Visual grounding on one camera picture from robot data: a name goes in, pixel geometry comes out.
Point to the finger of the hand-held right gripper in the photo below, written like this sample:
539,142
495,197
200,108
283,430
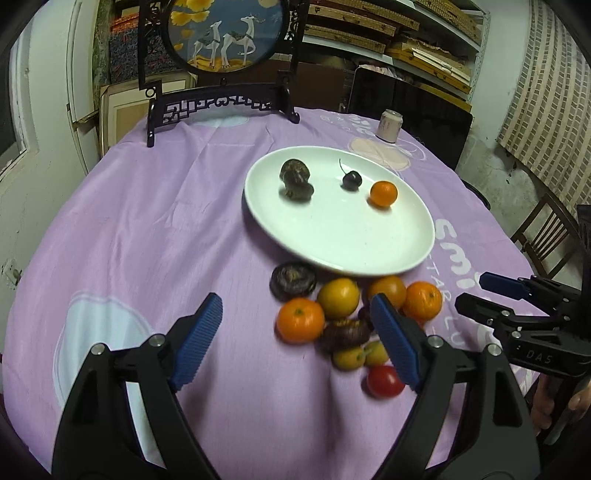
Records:
501,281
480,308

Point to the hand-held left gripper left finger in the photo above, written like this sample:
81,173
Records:
199,339

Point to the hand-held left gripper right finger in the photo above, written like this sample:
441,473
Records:
395,341

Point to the small yellow kumquat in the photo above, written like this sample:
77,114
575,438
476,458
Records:
348,358
376,353

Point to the red cherry tomato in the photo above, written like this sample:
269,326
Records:
384,381

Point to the dark brown wrinkled fruit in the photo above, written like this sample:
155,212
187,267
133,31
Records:
345,335

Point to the yellow-green tangerine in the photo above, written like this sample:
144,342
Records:
338,297

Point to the large orange tangerine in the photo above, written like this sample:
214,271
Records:
300,320

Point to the dark wrinkled passion fruit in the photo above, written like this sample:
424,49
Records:
292,279

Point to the white oval plate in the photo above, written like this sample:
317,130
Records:
339,210

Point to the person's right hand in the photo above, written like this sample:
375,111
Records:
542,404

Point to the wooden chair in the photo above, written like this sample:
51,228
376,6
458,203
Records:
549,235

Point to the small orange tangerine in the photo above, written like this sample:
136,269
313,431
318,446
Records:
383,193

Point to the dark cherry with stem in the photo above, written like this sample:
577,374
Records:
351,179

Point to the dark brown passion fruit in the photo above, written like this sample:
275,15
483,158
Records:
300,190

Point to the black chair back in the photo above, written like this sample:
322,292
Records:
411,115

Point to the pale drink can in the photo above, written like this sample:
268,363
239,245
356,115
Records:
390,124

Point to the brown mushroom on plate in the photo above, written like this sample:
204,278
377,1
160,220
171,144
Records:
294,170

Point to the brick pattern curtain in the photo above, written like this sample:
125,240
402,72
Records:
549,87

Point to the metal shelf with flat boxes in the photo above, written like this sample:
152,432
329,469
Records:
406,32

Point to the round deer screen black stand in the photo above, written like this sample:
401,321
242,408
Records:
221,55

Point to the white door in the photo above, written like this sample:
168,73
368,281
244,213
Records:
41,92

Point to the framed board against wall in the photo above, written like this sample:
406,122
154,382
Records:
127,115

